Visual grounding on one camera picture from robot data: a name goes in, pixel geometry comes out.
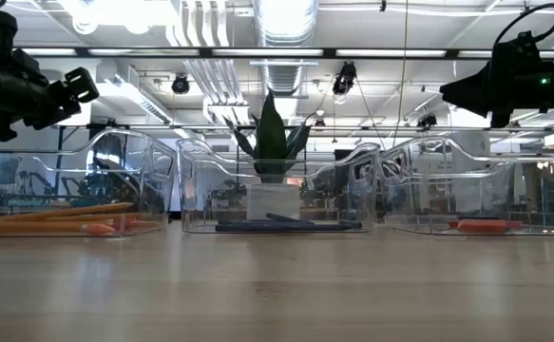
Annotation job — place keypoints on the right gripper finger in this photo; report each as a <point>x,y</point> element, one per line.
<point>466,92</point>

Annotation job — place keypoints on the black ceiling spotlight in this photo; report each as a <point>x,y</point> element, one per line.
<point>426,121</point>
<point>345,78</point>
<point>180,84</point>

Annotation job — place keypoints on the clear plastic bin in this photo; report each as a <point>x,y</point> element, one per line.
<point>495,190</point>
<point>533,199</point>
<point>333,199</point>
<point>43,190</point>

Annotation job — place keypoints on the black beam with light strips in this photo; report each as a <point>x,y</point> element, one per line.
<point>329,52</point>

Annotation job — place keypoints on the white ceiling pipes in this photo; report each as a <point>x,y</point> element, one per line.
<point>210,71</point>

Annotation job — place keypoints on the green plant in white pot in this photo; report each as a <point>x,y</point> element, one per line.
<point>271,123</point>

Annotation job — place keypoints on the black aluminium table frame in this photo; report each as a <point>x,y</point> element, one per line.
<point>60,157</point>

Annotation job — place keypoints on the white ceiling air duct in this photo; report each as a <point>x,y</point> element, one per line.
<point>134,97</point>

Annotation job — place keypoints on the black horizontal rail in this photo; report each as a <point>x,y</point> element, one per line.
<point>352,128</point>

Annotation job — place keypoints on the silver ventilation duct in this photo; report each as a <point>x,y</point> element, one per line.
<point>283,71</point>

